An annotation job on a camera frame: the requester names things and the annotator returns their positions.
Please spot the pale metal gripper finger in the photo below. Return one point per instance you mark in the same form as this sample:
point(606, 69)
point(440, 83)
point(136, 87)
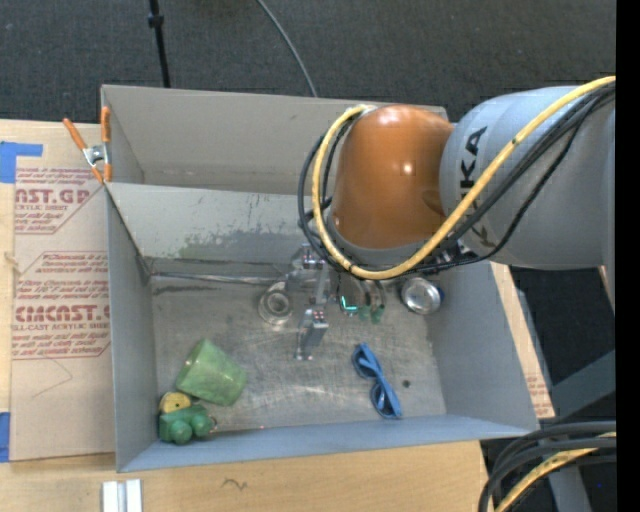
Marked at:
point(310, 260)
point(312, 334)

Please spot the clear glass jar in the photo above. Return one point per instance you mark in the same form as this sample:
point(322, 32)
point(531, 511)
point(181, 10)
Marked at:
point(275, 305)

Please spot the grey metal bin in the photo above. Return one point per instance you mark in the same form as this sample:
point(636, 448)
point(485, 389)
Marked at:
point(320, 400)

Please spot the silver metal can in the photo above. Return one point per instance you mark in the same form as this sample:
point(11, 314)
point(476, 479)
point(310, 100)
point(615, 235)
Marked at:
point(420, 296)

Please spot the blue sunglasses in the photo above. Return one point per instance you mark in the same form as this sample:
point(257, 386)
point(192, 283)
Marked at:
point(381, 385)

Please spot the green cup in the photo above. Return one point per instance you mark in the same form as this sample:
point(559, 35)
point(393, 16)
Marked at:
point(212, 374)

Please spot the green and yellow toy vehicle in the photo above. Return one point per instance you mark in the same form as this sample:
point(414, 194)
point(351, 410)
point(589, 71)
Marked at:
point(181, 422)

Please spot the brown cardboard board, red print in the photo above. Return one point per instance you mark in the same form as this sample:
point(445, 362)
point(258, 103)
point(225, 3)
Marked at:
point(60, 380)

